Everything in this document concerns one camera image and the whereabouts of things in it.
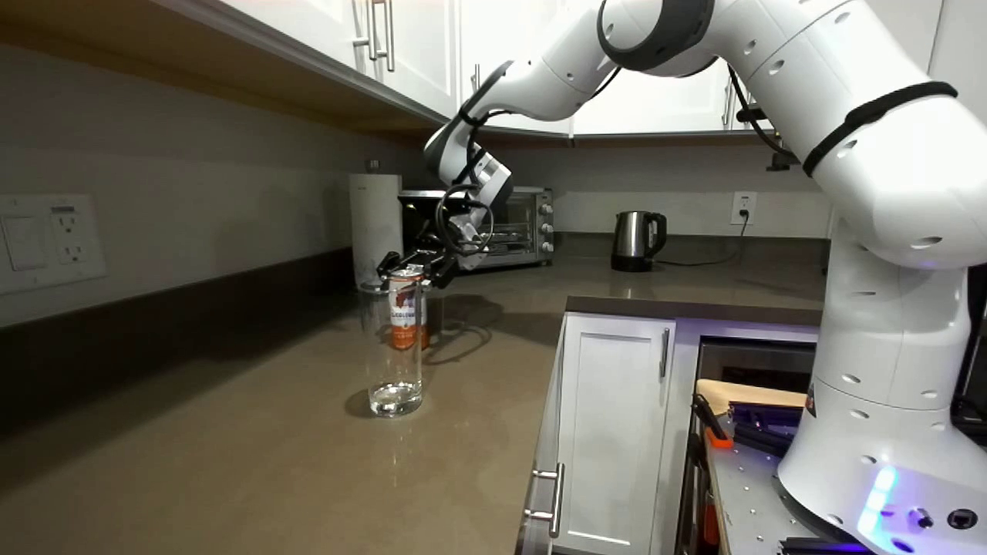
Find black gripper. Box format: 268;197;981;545
373;208;495;292

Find white orange drink can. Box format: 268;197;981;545
386;261;432;354

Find tall clear glass cup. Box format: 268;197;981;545
357;288;429;418

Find white paper towel roll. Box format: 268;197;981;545
347;170;408;292

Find silver toaster oven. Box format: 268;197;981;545
398;180;561;276

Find steel electric kettle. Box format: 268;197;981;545
608;206;674;274

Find white upper cabinet door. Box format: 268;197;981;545
567;69;751;137
453;0;575;137
869;0;941;69

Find white cabinet door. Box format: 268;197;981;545
567;69;751;137
869;0;941;69
553;307;681;555
453;0;575;137

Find white lower cabinet door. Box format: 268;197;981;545
553;307;681;555

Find long white upper cabinet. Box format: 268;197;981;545
0;0;457;142

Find black orange bar clamp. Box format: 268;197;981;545
699;465;726;555
693;391;741;456

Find wooden table board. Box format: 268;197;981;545
693;376;811;417

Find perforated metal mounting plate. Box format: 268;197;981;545
708;439;987;555

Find black equipment box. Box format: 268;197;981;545
950;268;987;453

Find white wall outlet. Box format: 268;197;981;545
729;189;762;229

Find black kettle cord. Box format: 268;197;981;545
658;208;754;271

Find white switch outlet plate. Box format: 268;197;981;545
0;194;110;300

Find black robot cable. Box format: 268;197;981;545
434;54;965;213

